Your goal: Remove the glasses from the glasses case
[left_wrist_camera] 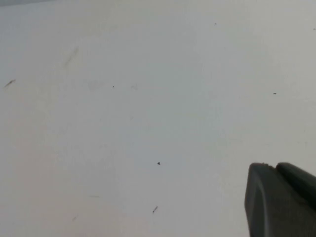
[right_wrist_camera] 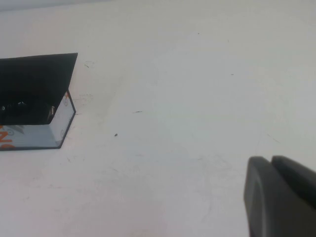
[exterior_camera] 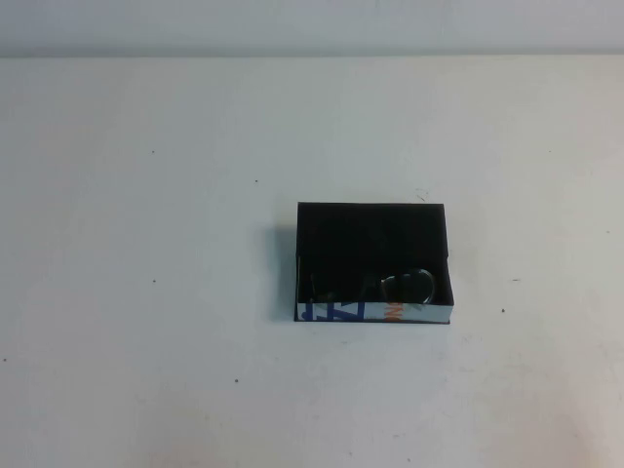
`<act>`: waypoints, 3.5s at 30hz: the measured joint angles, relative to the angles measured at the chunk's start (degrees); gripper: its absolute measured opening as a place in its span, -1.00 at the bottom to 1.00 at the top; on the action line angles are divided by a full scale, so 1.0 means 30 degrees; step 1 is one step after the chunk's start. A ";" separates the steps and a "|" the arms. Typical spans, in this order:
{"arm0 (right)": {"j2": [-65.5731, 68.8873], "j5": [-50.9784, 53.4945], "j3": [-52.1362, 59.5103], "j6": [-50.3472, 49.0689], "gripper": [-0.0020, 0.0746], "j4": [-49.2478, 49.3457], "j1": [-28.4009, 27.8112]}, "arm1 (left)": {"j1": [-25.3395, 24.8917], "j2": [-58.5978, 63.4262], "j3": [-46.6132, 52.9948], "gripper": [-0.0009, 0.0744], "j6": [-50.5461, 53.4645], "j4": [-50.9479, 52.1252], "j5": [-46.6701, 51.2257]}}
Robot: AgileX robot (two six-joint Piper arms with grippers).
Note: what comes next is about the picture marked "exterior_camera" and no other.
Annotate black framed glasses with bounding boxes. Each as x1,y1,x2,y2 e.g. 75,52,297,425
309,267,438,306

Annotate black open glasses case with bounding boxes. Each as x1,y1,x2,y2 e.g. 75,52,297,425
294,201,456,325

